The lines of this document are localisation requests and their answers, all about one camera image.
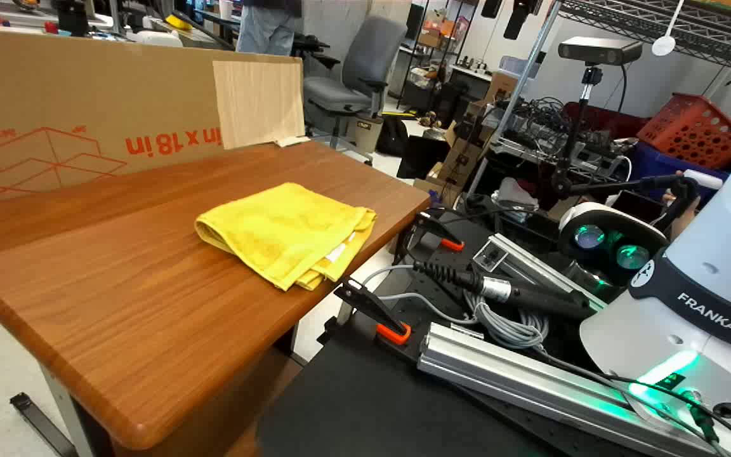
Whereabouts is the yellow towel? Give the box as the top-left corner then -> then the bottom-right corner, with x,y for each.
196,183 -> 375,291

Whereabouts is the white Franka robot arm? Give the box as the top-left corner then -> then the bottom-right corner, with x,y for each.
580,173 -> 731,454

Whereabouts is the orange black clamp far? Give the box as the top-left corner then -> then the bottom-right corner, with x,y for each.
415,216 -> 465,254

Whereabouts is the orange black clamp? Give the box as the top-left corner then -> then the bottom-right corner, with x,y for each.
336,278 -> 415,348
415,216 -> 465,254

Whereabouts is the orange black clamp near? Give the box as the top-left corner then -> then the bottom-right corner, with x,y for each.
336,278 -> 415,348

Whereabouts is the light wooden board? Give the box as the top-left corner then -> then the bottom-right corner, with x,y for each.
214,56 -> 304,150

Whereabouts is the grey office chair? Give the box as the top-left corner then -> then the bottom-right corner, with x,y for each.
303,14 -> 403,138

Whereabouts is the person in jeans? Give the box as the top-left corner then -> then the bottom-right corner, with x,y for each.
236,0 -> 303,56

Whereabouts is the red plastic crate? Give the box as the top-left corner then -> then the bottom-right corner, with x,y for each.
637,94 -> 731,168

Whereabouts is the large cardboard box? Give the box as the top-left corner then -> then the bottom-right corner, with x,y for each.
0,27 -> 308,210

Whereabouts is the grey coiled cable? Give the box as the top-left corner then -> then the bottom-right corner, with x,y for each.
465,295 -> 553,350

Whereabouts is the black camera on stand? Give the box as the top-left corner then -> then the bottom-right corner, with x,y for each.
552,36 -> 642,196

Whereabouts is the aluminium extrusion rail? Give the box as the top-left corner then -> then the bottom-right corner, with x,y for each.
416,323 -> 715,457

